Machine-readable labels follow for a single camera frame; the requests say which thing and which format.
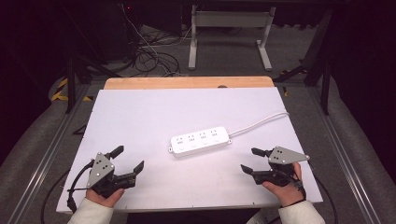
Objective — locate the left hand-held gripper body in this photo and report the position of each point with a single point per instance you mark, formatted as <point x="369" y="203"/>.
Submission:
<point x="101" y="169"/>

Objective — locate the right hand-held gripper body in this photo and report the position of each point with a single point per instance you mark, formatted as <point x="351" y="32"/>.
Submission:
<point x="281" y="161"/>

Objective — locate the person's left hand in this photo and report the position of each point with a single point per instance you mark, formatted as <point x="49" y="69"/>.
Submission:
<point x="104" y="198"/>

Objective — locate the person's right hand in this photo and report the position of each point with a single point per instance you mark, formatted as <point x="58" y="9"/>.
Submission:
<point x="288" y="193"/>

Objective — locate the white power strip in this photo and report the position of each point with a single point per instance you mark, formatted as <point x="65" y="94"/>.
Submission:
<point x="199" y="141"/>

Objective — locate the white board sheet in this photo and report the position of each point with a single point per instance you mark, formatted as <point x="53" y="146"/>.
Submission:
<point x="174" y="112"/>

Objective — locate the yellow black hazard tape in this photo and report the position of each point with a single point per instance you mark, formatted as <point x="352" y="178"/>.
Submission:
<point x="60" y="93"/>

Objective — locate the black metal stand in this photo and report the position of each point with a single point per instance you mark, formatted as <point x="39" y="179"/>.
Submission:
<point x="323" y="62"/>
<point x="72" y="84"/>

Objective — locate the wooden table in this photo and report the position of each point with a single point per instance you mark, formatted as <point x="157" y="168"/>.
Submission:
<point x="186" y="82"/>

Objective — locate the aluminium floor rail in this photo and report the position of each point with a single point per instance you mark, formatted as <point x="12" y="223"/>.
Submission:
<point x="46" y="155"/>
<point x="342" y="155"/>

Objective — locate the white metal stand frame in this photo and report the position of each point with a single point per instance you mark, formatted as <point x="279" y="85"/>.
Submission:
<point x="230" y="19"/>

